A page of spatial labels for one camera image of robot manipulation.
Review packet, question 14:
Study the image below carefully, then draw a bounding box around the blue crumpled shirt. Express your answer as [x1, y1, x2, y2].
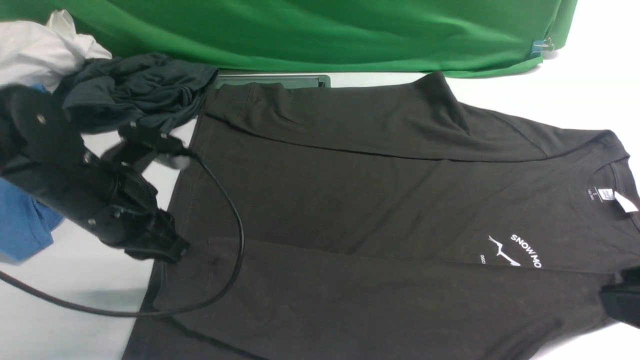
[0, 84, 65, 264]

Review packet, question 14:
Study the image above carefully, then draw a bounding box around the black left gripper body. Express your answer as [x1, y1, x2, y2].
[82, 150, 190, 264]

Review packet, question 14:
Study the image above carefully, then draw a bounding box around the white crumpled shirt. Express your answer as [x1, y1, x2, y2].
[0, 9, 113, 92]

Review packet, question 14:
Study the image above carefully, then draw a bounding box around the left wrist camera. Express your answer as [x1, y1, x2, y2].
[100, 122, 191, 173]

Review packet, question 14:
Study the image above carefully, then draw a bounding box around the dark teal crumpled shirt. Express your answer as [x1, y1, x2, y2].
[53, 53, 218, 134]

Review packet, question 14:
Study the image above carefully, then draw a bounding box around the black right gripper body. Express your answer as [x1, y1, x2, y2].
[599, 268, 640, 329]

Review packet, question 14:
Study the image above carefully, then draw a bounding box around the black left camera cable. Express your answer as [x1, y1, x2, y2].
[0, 150, 246, 319]

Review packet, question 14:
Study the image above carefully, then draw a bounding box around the blue binder clip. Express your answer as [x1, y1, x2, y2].
[530, 37, 555, 58]

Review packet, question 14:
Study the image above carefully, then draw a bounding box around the gray long-sleeved shirt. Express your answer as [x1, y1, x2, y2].
[123, 73, 639, 360]

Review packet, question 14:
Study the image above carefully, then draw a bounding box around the green backdrop cloth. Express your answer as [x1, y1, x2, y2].
[1, 0, 578, 79]

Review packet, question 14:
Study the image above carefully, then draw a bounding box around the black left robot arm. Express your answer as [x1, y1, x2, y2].
[1, 85, 190, 264]

